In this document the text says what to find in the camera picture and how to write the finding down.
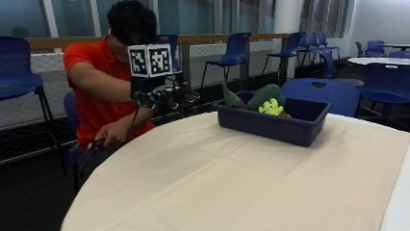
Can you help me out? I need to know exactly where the blue chair with black legs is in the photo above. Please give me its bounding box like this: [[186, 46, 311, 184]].
[[0, 36, 69, 176]]

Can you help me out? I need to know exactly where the black glove cable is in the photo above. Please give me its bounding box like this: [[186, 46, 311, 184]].
[[126, 105, 144, 142]]

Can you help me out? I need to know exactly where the blue chair with handle hole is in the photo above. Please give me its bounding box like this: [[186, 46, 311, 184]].
[[281, 77, 362, 118]]

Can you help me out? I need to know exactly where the white column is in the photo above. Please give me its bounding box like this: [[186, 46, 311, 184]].
[[273, 0, 303, 35]]

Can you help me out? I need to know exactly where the person in orange shirt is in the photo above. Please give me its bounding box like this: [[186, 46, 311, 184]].
[[62, 0, 160, 191]]

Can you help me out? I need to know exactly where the white round table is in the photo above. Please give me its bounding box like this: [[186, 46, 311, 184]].
[[378, 43, 410, 52], [347, 56, 410, 67]]

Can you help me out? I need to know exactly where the blue high chair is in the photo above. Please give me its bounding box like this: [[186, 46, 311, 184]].
[[259, 31, 307, 82], [297, 31, 343, 68], [198, 32, 254, 97]]

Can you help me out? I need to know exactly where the blue chair behind person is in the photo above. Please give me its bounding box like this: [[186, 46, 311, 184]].
[[62, 90, 84, 194]]

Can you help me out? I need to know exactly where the small black device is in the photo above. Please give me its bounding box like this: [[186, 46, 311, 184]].
[[85, 138, 108, 152]]

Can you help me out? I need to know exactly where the white cube with black markers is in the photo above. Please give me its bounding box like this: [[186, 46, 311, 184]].
[[126, 43, 174, 79]]

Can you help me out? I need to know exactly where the dark blue plastic bin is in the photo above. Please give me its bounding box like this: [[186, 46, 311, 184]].
[[213, 90, 333, 148]]

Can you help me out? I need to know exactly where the small yellow-green plush toy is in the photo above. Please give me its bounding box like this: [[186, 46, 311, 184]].
[[257, 97, 286, 117]]

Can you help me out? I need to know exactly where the green pointed plush toy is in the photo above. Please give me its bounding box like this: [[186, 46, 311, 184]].
[[221, 83, 249, 110]]

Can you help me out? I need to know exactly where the wooden railing with mesh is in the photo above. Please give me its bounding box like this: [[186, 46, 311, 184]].
[[0, 32, 293, 133]]

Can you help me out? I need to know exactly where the beige tablecloth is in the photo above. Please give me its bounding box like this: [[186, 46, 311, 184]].
[[60, 111, 410, 231]]

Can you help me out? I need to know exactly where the dark green plush toy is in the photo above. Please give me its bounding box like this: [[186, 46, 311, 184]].
[[246, 83, 287, 113]]

